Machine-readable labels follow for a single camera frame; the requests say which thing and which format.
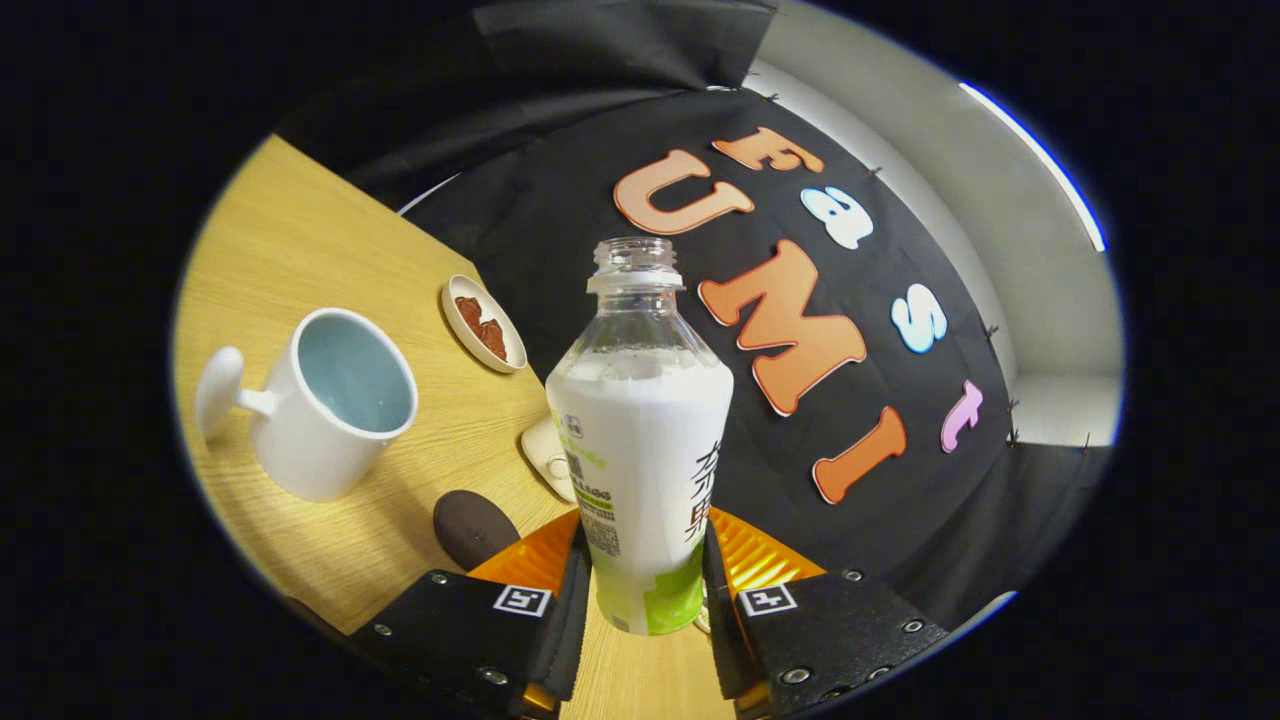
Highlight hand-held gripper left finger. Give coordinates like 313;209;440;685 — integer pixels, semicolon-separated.
345;510;593;719

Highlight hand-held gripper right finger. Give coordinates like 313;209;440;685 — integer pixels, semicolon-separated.
700;505;951;719

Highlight dark brown round coaster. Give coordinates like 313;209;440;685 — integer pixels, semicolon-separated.
432;489;522;572

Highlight white cup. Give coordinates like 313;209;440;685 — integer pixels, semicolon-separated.
193;307;420;503

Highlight white green juice bottle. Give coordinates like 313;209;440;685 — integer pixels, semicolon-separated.
545;237;736;638

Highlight white toaster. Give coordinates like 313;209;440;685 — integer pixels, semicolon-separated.
520;415;579;504

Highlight brown snack pieces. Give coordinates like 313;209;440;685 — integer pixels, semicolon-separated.
455;295;509;363

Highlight small white oval dish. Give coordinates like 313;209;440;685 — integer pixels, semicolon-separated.
441;274;529;375

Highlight wooden table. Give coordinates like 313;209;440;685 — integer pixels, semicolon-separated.
172;133;736;720

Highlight large ceiling light panel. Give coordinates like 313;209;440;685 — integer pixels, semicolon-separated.
958;80;1109;253

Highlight white cable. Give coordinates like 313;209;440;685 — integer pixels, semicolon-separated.
397;172;463;217

